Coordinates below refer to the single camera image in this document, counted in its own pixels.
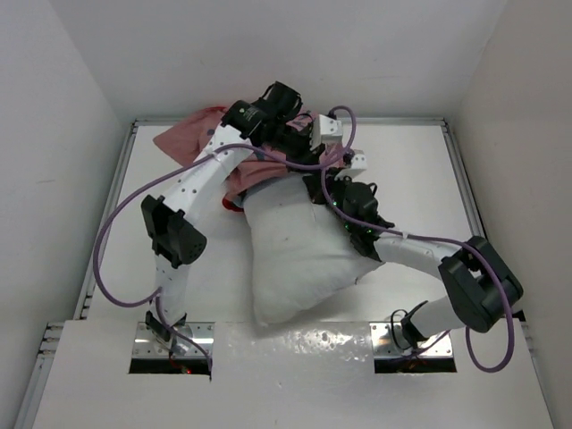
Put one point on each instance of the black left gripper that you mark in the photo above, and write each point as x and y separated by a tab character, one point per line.
307	153

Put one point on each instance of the metal base plate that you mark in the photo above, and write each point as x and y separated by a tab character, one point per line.
198	341
388	343

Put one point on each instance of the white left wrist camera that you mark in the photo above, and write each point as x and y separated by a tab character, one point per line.
325	131

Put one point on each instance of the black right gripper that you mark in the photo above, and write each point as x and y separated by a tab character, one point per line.
315	188

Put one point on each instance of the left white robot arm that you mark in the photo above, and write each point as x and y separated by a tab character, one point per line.
259	131

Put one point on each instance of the white pillow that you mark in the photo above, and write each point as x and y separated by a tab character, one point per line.
302	255

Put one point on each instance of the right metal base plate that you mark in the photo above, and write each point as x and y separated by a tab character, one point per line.
388	343

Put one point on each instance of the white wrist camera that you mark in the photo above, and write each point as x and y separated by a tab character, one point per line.
354	163
325	131

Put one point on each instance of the aluminium table frame rail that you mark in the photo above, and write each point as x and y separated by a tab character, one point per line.
465	188

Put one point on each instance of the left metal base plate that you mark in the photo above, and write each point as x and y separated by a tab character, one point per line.
198	341

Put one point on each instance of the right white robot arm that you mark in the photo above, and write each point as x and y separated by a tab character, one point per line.
480	288

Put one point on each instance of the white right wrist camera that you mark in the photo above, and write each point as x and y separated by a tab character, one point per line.
354	163

